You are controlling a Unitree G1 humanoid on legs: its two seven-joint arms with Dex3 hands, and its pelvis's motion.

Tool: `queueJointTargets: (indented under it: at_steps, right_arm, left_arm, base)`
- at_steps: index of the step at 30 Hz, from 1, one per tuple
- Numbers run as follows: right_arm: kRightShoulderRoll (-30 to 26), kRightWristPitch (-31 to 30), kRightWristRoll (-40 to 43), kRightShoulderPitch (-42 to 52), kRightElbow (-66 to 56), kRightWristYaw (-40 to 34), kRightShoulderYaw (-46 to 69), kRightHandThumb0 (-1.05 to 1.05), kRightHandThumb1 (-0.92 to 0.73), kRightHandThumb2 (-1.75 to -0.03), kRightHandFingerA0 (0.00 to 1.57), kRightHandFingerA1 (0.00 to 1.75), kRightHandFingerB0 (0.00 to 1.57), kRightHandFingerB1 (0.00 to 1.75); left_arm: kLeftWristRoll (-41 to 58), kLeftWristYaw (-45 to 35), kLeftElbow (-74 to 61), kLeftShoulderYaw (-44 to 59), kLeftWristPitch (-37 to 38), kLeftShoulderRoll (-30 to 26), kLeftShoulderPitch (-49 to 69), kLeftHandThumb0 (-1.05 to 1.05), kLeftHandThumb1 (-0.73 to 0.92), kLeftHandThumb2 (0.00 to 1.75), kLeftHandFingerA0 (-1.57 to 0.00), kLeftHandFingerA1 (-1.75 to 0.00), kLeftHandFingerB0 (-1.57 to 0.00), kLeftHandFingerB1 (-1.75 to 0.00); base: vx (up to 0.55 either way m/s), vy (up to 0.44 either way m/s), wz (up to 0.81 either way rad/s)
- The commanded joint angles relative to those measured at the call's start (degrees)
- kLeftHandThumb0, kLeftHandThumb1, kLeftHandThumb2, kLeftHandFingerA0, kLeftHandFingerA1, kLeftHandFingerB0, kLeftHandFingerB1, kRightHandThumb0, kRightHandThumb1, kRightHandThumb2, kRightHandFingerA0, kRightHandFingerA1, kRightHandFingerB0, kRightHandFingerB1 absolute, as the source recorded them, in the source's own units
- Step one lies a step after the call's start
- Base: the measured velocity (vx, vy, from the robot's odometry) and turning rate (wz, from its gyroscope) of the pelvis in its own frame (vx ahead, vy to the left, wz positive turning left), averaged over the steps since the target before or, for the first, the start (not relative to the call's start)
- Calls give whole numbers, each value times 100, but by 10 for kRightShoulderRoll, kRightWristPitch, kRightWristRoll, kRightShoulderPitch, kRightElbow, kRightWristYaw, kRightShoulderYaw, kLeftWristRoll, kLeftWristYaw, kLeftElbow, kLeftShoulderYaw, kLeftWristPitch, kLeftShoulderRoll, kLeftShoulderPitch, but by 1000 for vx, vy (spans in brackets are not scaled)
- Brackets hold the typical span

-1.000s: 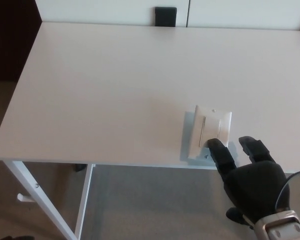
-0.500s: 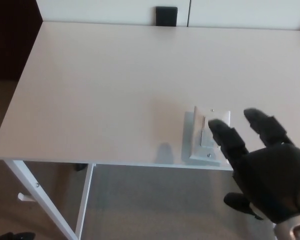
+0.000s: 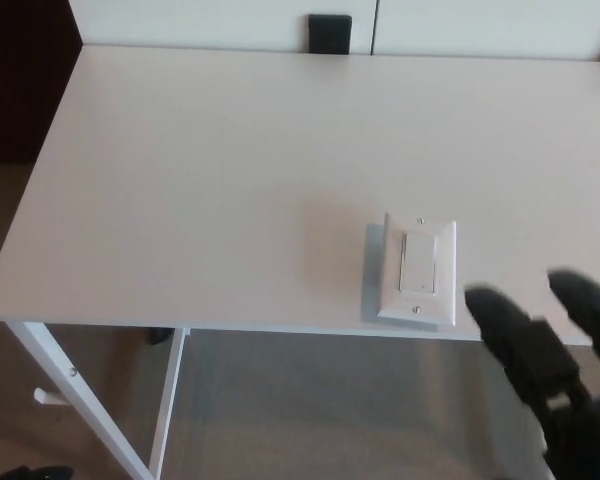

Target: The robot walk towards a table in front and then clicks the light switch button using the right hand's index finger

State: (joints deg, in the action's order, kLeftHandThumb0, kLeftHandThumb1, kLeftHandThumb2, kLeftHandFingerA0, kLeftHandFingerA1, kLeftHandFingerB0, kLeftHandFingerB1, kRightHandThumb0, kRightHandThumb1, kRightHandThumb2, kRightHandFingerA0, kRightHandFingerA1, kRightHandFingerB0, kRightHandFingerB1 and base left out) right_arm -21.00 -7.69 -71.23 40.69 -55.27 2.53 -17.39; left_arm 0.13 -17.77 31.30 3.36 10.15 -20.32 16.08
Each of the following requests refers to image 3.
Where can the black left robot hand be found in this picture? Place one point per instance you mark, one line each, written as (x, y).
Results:
(35, 473)

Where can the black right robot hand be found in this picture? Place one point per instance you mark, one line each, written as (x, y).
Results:
(530, 350)

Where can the white light switch plate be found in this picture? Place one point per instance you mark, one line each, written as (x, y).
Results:
(442, 260)

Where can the white peg on table leg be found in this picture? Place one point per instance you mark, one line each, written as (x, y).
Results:
(47, 396)

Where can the white table with metal legs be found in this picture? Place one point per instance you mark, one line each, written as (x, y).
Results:
(180, 175)

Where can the dark brown cabinet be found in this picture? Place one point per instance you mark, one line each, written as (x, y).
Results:
(20, 75)

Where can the white cabinet row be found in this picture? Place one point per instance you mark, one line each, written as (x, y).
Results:
(180, 20)

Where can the grey switch base box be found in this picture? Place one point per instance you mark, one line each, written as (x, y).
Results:
(372, 270)

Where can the black square wall panel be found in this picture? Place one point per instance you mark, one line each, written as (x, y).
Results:
(330, 34)

